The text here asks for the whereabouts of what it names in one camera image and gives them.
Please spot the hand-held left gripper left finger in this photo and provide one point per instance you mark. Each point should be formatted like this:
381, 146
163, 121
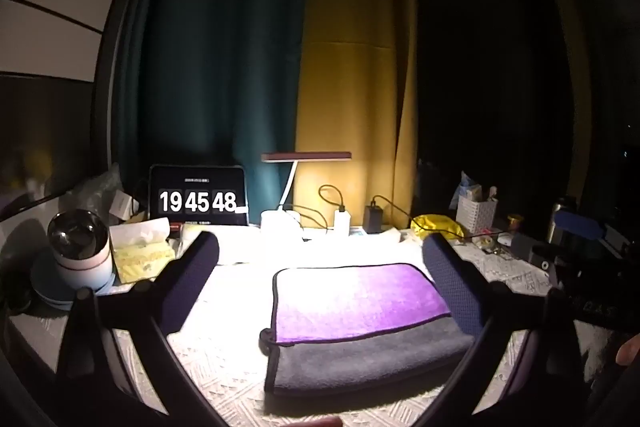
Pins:
196, 264

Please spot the yellow tissue pack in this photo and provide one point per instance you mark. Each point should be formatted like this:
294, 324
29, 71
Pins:
142, 254

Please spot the teal curtain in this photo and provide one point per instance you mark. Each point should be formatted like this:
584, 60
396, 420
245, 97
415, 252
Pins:
215, 57

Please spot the tablet with clock display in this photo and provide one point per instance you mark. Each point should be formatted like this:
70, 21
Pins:
199, 199

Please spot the white lidded cup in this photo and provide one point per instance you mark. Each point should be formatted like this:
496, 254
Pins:
80, 249

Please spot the purple and grey towel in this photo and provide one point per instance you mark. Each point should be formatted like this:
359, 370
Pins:
350, 302

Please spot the yellow plastic bag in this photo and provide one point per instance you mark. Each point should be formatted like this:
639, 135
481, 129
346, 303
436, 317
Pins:
437, 226

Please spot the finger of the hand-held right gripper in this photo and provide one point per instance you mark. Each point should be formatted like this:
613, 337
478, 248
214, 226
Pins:
580, 223

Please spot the white desk lamp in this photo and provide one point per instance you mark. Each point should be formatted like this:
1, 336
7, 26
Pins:
287, 187

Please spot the person's right hand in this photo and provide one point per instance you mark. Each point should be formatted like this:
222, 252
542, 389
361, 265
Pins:
628, 353

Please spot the light blue plate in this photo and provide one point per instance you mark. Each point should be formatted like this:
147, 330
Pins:
45, 289

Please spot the white charger plug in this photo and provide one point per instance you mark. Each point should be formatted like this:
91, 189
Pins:
342, 221

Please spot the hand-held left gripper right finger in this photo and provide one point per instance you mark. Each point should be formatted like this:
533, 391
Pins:
450, 282

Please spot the small glass jar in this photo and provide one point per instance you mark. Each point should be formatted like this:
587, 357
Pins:
515, 223

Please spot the clear plastic bag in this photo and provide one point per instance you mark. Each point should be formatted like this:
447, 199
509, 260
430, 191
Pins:
95, 192

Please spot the metal thermos bottle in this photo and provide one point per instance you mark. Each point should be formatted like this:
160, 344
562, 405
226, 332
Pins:
557, 219

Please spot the white woven basket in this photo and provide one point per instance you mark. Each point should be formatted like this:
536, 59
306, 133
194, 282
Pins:
476, 213

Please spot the white lace tablecloth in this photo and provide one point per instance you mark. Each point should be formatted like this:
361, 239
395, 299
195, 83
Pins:
235, 357

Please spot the yellow curtain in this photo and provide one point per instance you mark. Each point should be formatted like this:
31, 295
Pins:
350, 82

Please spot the black charger plug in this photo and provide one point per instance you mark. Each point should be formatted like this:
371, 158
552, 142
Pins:
373, 219

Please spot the small white box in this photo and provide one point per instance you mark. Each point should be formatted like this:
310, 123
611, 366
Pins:
121, 206

